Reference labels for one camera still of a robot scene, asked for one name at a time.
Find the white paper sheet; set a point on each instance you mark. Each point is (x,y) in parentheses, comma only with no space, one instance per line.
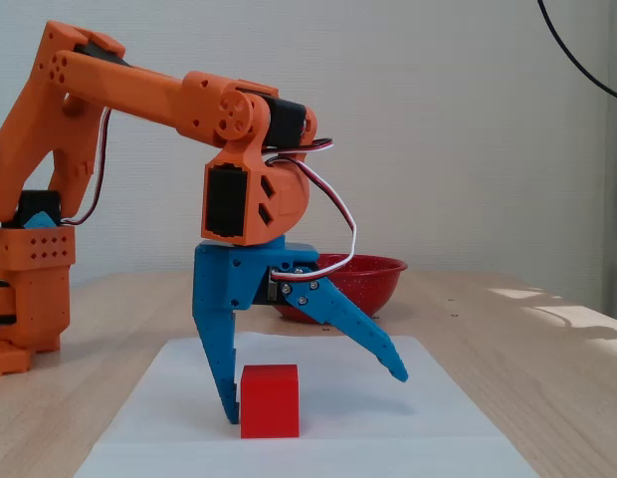
(368,448)

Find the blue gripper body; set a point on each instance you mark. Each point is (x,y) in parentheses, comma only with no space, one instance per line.
(229,279)

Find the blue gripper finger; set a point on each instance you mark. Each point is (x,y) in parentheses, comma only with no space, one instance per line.
(343,318)
(219,358)

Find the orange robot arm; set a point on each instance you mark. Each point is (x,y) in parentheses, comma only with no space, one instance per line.
(129,92)

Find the red cube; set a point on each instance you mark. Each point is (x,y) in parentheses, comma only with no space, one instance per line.
(268,403)

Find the red speckled enamel bowl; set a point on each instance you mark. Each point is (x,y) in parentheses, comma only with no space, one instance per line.
(378,284)

